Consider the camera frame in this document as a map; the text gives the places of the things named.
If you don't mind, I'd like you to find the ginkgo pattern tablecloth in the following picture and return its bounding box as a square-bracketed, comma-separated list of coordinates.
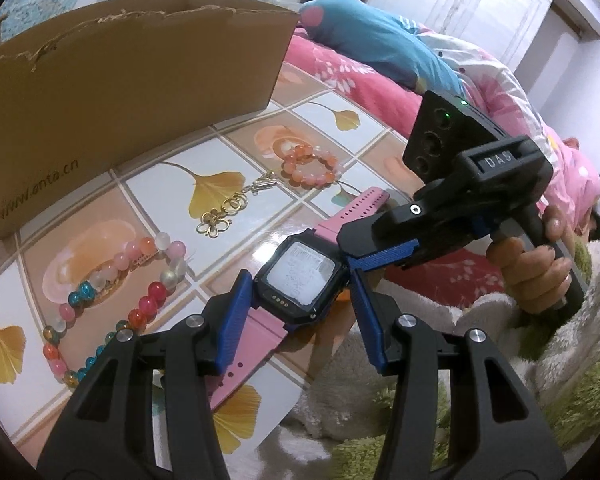
[0, 66, 408, 463]

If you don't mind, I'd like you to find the brown cardboard box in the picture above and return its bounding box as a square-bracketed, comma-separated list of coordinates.
[0, 0, 298, 238]

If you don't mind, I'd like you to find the pink strap smart watch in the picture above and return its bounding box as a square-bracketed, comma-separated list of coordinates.
[208, 186, 389, 410]

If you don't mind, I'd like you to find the blue plush pillow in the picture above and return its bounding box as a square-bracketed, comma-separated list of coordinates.
[299, 0, 466, 98]

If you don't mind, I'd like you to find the multicolour bead necklace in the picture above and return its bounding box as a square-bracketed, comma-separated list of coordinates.
[42, 231, 188, 390]

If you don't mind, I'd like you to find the pink floral blanket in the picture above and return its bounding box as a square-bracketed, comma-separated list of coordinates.
[279, 27, 600, 311]

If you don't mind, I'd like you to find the person's right hand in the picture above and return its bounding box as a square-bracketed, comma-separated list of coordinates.
[486, 205, 574, 314]

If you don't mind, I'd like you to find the orange pink bead bracelet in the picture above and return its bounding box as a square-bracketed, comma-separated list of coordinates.
[280, 143, 344, 190]

